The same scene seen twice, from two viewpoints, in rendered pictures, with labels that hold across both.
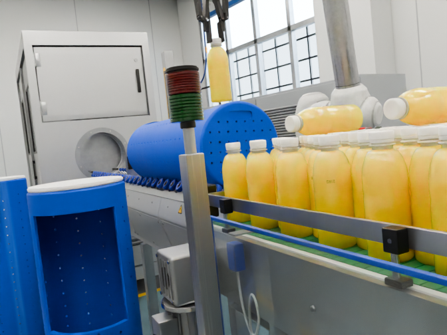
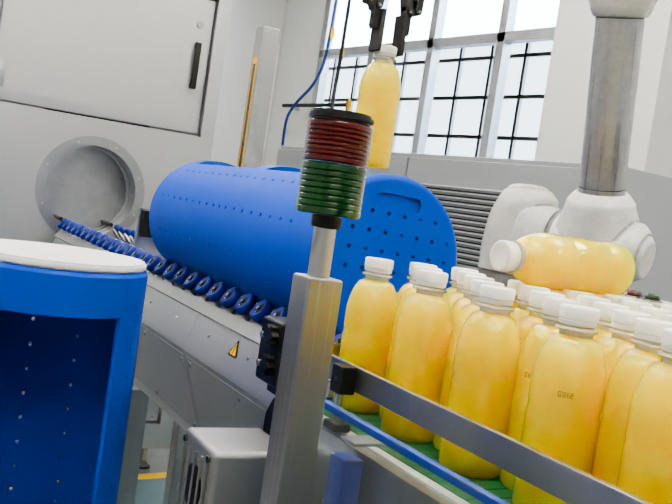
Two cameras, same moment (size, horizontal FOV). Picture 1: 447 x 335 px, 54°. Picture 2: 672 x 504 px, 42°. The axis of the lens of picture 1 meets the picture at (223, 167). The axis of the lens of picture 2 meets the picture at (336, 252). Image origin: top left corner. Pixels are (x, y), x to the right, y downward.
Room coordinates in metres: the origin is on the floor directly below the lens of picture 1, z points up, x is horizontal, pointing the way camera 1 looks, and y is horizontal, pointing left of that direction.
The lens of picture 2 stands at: (-0.02, 0.08, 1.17)
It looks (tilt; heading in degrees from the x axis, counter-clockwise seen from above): 3 degrees down; 358
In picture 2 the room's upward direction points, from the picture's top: 8 degrees clockwise
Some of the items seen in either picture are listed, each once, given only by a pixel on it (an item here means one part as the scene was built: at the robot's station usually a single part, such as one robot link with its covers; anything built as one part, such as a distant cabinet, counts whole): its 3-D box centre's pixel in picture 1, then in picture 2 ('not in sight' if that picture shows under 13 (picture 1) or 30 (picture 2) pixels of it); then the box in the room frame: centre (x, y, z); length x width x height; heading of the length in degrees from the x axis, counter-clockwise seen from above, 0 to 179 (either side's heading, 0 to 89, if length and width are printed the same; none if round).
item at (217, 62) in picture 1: (219, 72); (376, 111); (1.49, -0.02, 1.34); 0.07 x 0.07 x 0.19
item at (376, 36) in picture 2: (208, 32); (377, 30); (1.48, 0.00, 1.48); 0.03 x 0.01 x 0.07; 27
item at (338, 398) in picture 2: (227, 215); (340, 397); (1.03, 0.00, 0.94); 0.03 x 0.02 x 0.08; 27
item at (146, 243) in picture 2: (135, 167); (153, 236); (2.52, 0.50, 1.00); 0.10 x 0.04 x 0.15; 117
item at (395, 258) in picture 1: (396, 256); not in sight; (0.58, -0.22, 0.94); 0.03 x 0.02 x 0.08; 27
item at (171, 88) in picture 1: (183, 84); (337, 143); (0.82, 0.06, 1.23); 0.06 x 0.06 x 0.04
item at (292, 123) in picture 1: (292, 123); (505, 256); (1.05, -0.17, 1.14); 0.04 x 0.02 x 0.04; 28
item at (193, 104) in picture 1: (185, 108); (331, 189); (0.82, 0.06, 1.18); 0.06 x 0.06 x 0.05
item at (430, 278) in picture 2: (257, 144); (431, 278); (1.05, -0.09, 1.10); 0.04 x 0.04 x 0.02
